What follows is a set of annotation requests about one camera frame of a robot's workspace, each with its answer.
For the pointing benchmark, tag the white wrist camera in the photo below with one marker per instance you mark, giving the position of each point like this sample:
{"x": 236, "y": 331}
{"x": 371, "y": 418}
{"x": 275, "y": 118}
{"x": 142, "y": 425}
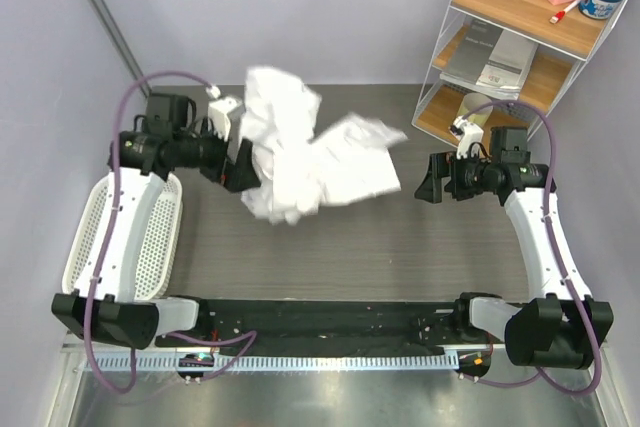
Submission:
{"x": 469, "y": 136}
{"x": 223, "y": 110}

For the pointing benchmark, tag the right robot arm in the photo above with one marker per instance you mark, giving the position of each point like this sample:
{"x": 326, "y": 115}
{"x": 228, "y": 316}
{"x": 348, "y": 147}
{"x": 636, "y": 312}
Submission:
{"x": 562, "y": 323}

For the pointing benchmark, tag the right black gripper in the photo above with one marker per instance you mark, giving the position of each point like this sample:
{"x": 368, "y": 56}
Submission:
{"x": 444, "y": 164}

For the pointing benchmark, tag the light grey booklet stack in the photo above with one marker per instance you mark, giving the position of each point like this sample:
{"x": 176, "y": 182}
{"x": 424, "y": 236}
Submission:
{"x": 508, "y": 67}

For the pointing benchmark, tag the white perforated plastic basket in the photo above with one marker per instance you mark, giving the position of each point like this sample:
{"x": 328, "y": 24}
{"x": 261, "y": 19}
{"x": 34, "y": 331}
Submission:
{"x": 158, "y": 249}

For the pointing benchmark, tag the grey wall corner strip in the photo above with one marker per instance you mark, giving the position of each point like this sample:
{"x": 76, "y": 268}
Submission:
{"x": 116, "y": 37}

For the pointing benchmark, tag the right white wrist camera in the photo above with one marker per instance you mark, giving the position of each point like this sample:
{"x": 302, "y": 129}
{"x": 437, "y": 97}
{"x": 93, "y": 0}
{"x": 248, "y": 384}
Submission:
{"x": 469, "y": 136}

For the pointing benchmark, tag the slotted grey cable duct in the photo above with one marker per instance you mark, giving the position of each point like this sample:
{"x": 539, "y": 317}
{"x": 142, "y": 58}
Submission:
{"x": 179, "y": 361}

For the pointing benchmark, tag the white long sleeve shirt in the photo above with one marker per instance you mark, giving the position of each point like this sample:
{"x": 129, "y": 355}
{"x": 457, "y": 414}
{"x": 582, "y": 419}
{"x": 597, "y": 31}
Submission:
{"x": 301, "y": 170}

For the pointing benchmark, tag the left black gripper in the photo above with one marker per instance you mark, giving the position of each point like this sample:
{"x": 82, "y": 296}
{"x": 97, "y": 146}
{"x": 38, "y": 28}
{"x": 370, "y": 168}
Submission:
{"x": 239, "y": 174}

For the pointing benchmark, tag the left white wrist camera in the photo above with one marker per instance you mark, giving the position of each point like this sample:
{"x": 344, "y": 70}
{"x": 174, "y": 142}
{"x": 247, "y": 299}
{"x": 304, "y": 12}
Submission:
{"x": 223, "y": 110}

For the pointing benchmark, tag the red white marker pen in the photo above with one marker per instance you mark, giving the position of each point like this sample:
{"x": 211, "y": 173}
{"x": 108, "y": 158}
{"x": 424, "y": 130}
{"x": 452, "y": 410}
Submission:
{"x": 561, "y": 14}

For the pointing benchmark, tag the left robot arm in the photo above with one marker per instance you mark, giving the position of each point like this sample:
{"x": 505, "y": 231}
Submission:
{"x": 102, "y": 305}

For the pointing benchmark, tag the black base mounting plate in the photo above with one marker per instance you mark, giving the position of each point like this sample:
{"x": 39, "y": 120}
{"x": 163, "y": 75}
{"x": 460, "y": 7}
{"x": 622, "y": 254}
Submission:
{"x": 337, "y": 329}

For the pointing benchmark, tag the white wire wooden shelf rack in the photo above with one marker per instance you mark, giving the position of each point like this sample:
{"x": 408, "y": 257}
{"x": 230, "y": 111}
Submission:
{"x": 564, "y": 49}

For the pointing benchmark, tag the pale yellow cup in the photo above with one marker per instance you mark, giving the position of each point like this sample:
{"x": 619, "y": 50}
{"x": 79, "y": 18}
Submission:
{"x": 477, "y": 107}

